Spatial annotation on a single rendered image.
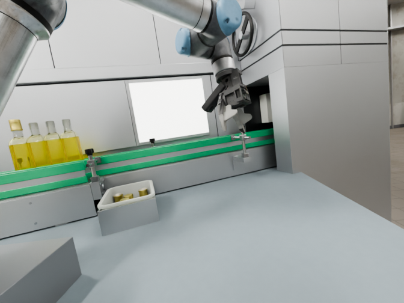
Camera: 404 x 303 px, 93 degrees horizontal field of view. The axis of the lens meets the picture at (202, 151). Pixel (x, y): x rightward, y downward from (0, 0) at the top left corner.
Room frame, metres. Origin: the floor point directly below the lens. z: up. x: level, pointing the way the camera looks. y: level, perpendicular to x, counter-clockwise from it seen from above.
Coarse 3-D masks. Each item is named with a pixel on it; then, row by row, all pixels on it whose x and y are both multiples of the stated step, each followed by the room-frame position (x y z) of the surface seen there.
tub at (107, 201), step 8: (128, 184) 0.77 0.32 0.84; (136, 184) 0.77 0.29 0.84; (144, 184) 0.78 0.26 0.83; (152, 184) 0.71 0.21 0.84; (112, 192) 0.74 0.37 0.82; (120, 192) 0.75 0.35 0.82; (128, 192) 0.76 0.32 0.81; (136, 192) 0.77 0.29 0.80; (152, 192) 0.60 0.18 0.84; (104, 200) 0.61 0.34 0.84; (112, 200) 0.72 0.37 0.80; (128, 200) 0.56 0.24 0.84; (136, 200) 0.57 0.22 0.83; (104, 208) 0.54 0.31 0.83
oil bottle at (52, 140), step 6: (54, 132) 0.80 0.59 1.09; (48, 138) 0.78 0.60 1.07; (54, 138) 0.78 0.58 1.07; (48, 144) 0.77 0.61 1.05; (54, 144) 0.78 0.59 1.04; (60, 144) 0.79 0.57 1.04; (48, 150) 0.77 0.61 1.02; (54, 150) 0.78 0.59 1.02; (60, 150) 0.78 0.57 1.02; (48, 156) 0.77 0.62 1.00; (54, 156) 0.78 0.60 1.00; (60, 156) 0.78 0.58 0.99; (54, 162) 0.78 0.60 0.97; (60, 162) 0.78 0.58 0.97
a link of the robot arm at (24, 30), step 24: (0, 0) 0.37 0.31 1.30; (24, 0) 0.39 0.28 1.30; (48, 0) 0.41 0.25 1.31; (0, 24) 0.37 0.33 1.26; (24, 24) 0.40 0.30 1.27; (48, 24) 0.43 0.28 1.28; (0, 48) 0.37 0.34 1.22; (24, 48) 0.41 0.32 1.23; (0, 72) 0.37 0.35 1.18; (0, 96) 0.38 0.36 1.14
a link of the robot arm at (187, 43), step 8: (184, 32) 0.59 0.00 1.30; (192, 32) 0.58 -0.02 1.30; (176, 40) 0.62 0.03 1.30; (184, 40) 0.59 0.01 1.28; (192, 40) 0.59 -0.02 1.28; (176, 48) 0.63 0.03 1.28; (184, 48) 0.60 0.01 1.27; (192, 48) 0.60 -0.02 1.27; (200, 48) 0.59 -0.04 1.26; (208, 48) 0.59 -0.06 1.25; (192, 56) 0.63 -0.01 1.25; (200, 56) 0.64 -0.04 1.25; (208, 56) 0.65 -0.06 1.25
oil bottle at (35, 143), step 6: (30, 138) 0.76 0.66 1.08; (36, 138) 0.76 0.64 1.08; (42, 138) 0.78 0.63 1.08; (30, 144) 0.76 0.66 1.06; (36, 144) 0.76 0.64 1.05; (42, 144) 0.77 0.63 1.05; (30, 150) 0.75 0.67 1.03; (36, 150) 0.76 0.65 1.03; (42, 150) 0.77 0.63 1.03; (30, 156) 0.75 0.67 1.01; (36, 156) 0.76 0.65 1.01; (42, 156) 0.76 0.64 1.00; (36, 162) 0.76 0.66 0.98; (42, 162) 0.76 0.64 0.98; (48, 162) 0.77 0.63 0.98
